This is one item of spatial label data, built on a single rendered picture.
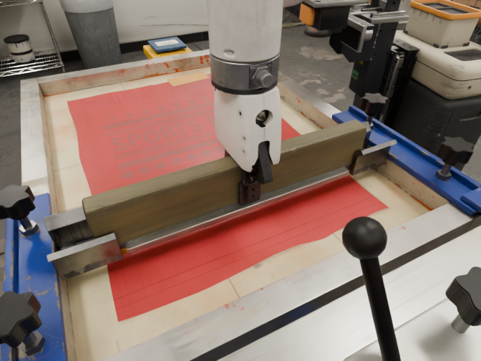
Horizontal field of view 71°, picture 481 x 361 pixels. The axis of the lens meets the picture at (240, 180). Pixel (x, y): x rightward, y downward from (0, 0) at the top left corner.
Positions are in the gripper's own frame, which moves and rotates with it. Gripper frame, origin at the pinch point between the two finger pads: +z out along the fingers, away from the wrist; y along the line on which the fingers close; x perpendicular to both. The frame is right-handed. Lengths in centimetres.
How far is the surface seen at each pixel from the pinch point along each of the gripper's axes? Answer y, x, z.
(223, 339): -17.7, 11.2, 2.7
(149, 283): -5.6, 15.9, 6.1
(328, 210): -5.3, -12.0, 6.0
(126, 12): 368, -51, 59
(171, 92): 45.6, -3.4, 5.8
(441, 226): -17.1, -20.7, 2.5
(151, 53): 75, -6, 6
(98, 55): 317, -9, 82
